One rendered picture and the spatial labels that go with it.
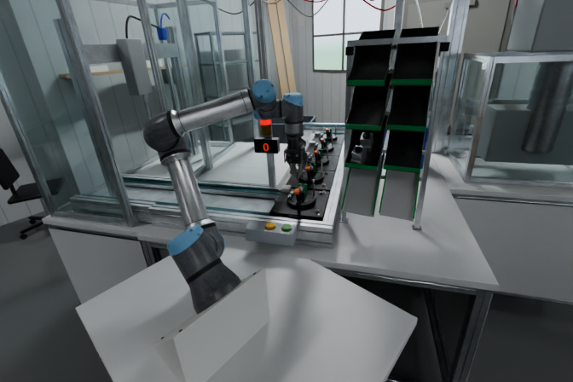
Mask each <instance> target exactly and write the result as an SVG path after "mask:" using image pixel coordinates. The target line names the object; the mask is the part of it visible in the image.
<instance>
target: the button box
mask: <svg viewBox="0 0 573 382"><path fill-rule="evenodd" d="M266 223H268V222H260V221H252V220H251V221H250V222H249V223H248V224H247V225H246V227H245V236H246V240H249V241H256V242H262V243H269V244H276V245H283V246H294V244H295V241H296V239H297V237H298V235H297V225H291V224H290V225H291V226H292V229H291V230H290V231H283V230H282V225H284V223H275V228H274V229H267V228H266Z"/></svg>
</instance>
